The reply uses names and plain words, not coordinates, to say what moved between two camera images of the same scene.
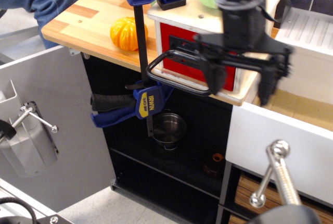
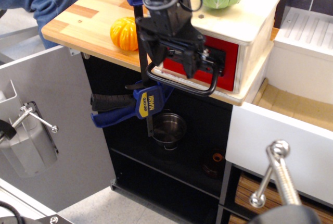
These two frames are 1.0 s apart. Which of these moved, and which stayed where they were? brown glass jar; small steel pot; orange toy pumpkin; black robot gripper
Moved: black robot gripper
Stayed: orange toy pumpkin; small steel pot; brown glass jar
